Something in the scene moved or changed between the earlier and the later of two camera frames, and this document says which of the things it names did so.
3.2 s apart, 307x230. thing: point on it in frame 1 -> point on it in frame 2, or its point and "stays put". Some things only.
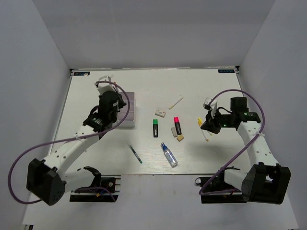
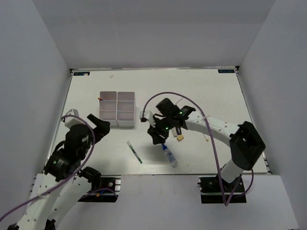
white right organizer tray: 129,120 stays put
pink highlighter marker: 176,120 stays put
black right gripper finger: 206,127 -> 158,139
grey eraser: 174,132 stays put
